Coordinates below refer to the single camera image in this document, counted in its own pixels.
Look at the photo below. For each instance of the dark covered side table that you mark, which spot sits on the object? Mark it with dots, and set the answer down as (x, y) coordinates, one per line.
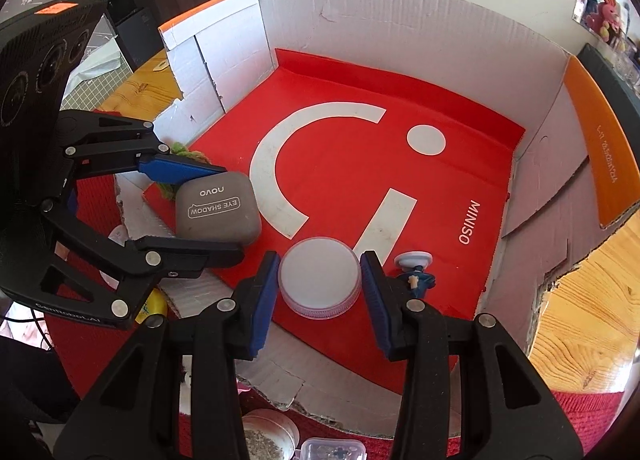
(612, 74)

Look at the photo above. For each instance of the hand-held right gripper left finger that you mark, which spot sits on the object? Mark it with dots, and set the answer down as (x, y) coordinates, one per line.
(262, 300)

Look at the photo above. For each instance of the small wall photo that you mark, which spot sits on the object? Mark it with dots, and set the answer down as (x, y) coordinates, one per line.
(582, 2)

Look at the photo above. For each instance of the black box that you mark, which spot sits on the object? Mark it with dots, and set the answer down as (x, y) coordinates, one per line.
(135, 24)

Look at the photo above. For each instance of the yellow bottle cap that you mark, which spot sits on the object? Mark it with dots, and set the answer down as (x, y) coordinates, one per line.
(156, 307)

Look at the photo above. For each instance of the pink plush toy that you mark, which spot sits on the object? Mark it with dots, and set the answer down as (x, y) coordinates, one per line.
(607, 14)

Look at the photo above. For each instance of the clutter of small ornaments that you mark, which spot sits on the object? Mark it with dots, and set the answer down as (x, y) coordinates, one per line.
(627, 57)

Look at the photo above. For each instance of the round tin with speckled lid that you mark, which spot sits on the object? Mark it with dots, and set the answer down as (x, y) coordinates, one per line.
(270, 442)

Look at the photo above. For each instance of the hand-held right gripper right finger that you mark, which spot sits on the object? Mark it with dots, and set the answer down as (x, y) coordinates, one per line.
(376, 300)

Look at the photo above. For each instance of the grey grid cutting mat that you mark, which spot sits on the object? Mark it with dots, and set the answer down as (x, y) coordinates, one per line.
(85, 89)

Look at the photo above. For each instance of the green yarn toy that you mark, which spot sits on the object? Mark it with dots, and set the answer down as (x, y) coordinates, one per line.
(187, 152)

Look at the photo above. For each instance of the white and orange cardboard box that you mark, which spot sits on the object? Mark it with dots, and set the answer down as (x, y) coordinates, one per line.
(400, 29)

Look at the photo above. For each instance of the clear plastic box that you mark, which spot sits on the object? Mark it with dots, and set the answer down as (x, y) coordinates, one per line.
(330, 450)

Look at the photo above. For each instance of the red paper liner white print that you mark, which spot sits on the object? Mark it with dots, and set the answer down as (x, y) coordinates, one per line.
(350, 164)

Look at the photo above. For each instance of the grey eye shadow case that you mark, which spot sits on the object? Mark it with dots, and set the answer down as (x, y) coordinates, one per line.
(220, 210)

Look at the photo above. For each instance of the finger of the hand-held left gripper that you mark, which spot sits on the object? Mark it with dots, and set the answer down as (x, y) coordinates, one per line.
(175, 170)
(200, 255)

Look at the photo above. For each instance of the blue figurine with suction cup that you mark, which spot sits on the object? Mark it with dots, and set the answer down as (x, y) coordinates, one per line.
(415, 261)

